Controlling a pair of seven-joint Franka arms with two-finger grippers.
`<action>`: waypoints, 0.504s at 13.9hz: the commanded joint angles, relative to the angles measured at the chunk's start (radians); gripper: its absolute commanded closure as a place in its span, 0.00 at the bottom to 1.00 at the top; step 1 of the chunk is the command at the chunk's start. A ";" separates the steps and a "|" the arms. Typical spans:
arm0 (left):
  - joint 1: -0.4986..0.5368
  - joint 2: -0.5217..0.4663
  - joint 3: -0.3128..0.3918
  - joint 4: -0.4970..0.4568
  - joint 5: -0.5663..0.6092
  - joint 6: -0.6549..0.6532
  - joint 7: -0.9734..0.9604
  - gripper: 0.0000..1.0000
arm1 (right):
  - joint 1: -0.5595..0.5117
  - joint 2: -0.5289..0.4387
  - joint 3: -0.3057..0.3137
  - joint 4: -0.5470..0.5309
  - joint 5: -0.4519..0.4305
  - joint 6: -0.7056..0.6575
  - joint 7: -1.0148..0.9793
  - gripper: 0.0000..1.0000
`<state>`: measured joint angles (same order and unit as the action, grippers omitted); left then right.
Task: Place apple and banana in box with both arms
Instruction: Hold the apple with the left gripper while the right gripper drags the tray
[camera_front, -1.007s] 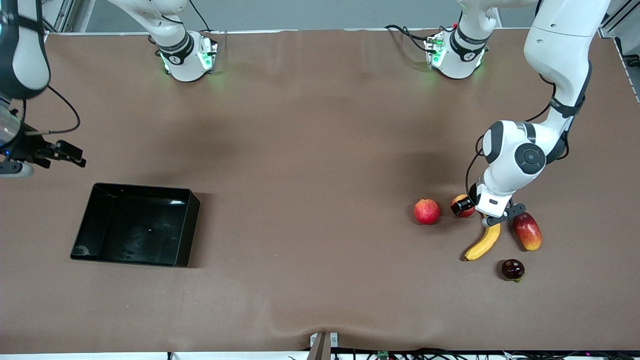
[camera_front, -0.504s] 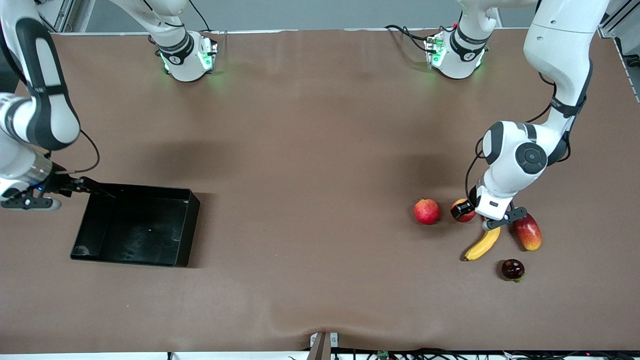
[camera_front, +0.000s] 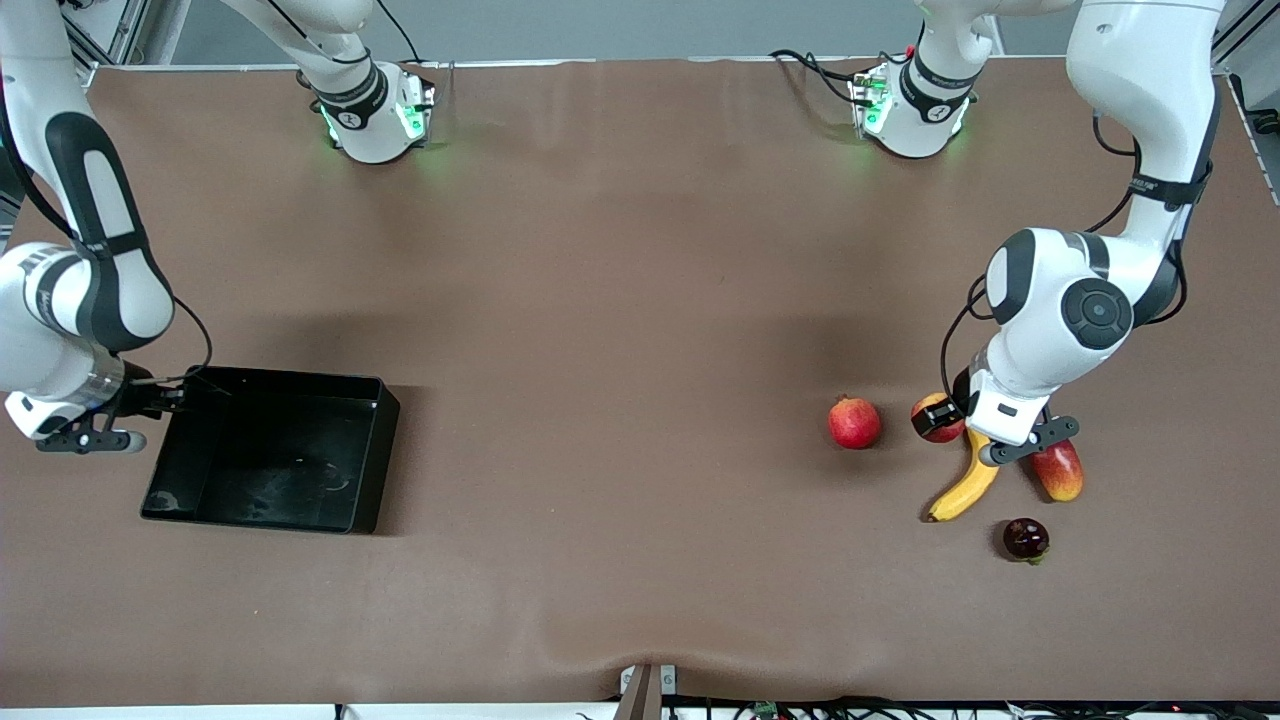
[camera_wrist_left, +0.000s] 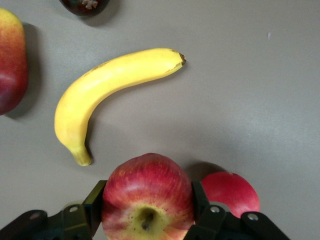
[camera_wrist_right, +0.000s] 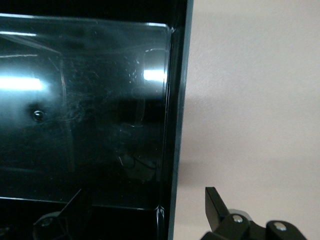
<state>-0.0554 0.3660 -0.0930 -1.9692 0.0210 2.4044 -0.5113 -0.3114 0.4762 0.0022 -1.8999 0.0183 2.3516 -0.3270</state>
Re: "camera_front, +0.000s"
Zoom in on red yellow apple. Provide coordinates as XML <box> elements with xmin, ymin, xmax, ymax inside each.
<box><xmin>912</xmin><ymin>392</ymin><xmax>967</xmax><ymax>444</ymax></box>

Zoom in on yellow banana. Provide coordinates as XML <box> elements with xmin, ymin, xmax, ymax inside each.
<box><xmin>926</xmin><ymin>428</ymin><xmax>1002</xmax><ymax>524</ymax></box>

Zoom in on black rectangular box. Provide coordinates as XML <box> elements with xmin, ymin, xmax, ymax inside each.
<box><xmin>140</xmin><ymin>366</ymin><xmax>401</xmax><ymax>535</ymax></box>

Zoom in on red pomegranate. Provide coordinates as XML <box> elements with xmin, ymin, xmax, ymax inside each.
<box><xmin>827</xmin><ymin>393</ymin><xmax>883</xmax><ymax>451</ymax></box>

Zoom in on red orange mango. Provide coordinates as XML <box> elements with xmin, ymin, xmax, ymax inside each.
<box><xmin>1032</xmin><ymin>438</ymin><xmax>1085</xmax><ymax>503</ymax></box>

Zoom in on dark purple mangosteen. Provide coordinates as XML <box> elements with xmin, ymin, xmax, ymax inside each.
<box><xmin>1003</xmin><ymin>517</ymin><xmax>1051</xmax><ymax>566</ymax></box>

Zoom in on brown table mat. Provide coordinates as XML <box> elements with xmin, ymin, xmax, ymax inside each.
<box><xmin>0</xmin><ymin>55</ymin><xmax>1280</xmax><ymax>706</ymax></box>

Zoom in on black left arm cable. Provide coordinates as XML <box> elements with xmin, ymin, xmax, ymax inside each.
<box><xmin>938</xmin><ymin>110</ymin><xmax>1191</xmax><ymax>406</ymax></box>

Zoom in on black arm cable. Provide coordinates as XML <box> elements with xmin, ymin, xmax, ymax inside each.
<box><xmin>938</xmin><ymin>110</ymin><xmax>1191</xmax><ymax>406</ymax></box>
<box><xmin>0</xmin><ymin>80</ymin><xmax>236</xmax><ymax>396</ymax></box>

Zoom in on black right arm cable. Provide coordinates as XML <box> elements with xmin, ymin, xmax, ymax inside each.
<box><xmin>0</xmin><ymin>80</ymin><xmax>236</xmax><ymax>396</ymax></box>

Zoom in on black cables along table edge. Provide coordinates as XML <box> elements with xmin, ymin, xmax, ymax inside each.
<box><xmin>665</xmin><ymin>696</ymin><xmax>1280</xmax><ymax>720</ymax></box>

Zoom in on black left base cable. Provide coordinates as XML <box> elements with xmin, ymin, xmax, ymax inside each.
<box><xmin>770</xmin><ymin>48</ymin><xmax>863</xmax><ymax>106</ymax></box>

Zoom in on black base cable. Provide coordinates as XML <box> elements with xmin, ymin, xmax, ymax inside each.
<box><xmin>770</xmin><ymin>48</ymin><xmax>863</xmax><ymax>106</ymax></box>
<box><xmin>375</xmin><ymin>0</ymin><xmax>426</xmax><ymax>66</ymax></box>

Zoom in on aluminium frame post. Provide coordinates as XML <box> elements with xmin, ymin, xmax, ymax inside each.
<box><xmin>1210</xmin><ymin>0</ymin><xmax>1280</xmax><ymax>73</ymax></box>
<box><xmin>62</xmin><ymin>0</ymin><xmax>151</xmax><ymax>71</ymax></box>

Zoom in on grey bracket with white labels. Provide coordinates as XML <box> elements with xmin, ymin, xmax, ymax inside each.
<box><xmin>615</xmin><ymin>663</ymin><xmax>679</xmax><ymax>720</ymax></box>

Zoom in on black right base cable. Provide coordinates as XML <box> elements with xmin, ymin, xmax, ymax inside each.
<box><xmin>375</xmin><ymin>0</ymin><xmax>426</xmax><ymax>66</ymax></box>

